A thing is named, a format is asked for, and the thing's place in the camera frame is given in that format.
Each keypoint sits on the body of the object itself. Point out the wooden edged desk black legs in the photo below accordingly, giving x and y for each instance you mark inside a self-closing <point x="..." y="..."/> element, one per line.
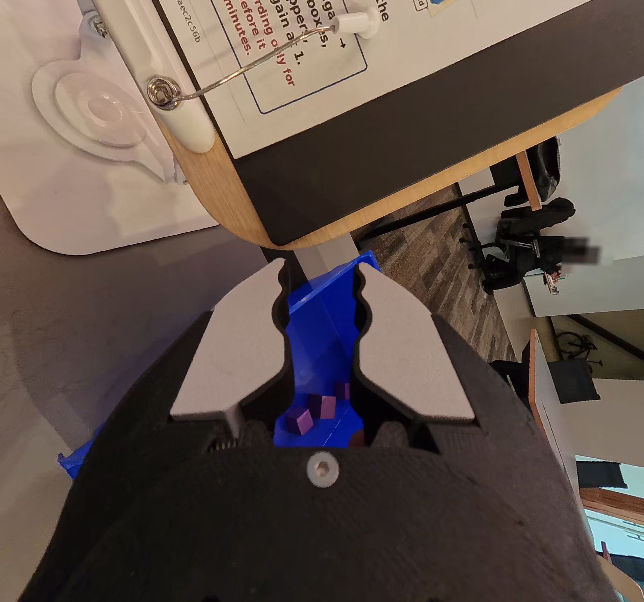
<point x="528" y="179"/>

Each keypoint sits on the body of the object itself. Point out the black backpack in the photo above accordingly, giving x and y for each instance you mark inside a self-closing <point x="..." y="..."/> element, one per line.
<point x="546" y="169"/>

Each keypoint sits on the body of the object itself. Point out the black board with wooden edge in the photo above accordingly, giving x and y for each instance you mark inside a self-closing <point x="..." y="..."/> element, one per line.
<point x="352" y="169"/>

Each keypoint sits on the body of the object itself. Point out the blue plastic bin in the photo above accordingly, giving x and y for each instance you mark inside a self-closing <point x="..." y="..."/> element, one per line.
<point x="312" y="340"/>

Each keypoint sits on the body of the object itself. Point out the purple cube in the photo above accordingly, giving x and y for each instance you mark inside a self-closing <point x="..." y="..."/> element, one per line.
<point x="322" y="406"/>
<point x="343" y="390"/>
<point x="299" y="421"/>

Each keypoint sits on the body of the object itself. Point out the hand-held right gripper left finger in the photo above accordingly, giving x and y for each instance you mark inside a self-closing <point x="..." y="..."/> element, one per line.
<point x="231" y="350"/>

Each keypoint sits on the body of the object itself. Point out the white push pin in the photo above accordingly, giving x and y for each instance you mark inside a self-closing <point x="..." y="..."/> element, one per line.
<point x="360" y="21"/>

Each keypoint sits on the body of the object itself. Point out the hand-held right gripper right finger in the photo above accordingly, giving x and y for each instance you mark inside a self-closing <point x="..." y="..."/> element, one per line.
<point x="407" y="355"/>

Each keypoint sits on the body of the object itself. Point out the black panel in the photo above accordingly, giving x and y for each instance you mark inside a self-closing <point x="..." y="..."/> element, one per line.
<point x="601" y="474"/>
<point x="573" y="381"/>

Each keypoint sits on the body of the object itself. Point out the wooden edged white desk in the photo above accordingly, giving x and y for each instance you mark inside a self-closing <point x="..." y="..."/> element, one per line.
<point x="553" y="426"/>

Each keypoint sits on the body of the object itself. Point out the grey stand post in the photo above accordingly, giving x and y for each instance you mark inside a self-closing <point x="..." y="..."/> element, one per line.
<point x="322" y="260"/>

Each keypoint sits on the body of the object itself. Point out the bicycle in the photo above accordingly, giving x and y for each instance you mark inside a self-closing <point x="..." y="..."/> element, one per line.
<point x="578" y="345"/>

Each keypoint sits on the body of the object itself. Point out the white board rail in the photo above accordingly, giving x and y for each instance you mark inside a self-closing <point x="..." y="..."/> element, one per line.
<point x="131" y="34"/>

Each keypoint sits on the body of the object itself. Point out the office chair with black jacket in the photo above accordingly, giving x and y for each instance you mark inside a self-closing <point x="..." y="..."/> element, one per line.
<point x="528" y="250"/>

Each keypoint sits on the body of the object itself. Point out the white instruction sheet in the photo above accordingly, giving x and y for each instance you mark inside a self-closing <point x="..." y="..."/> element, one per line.
<point x="312" y="109"/>

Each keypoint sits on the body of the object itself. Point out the white suction cup mount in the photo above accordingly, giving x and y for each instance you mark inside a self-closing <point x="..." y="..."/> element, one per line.
<point x="95" y="109"/>

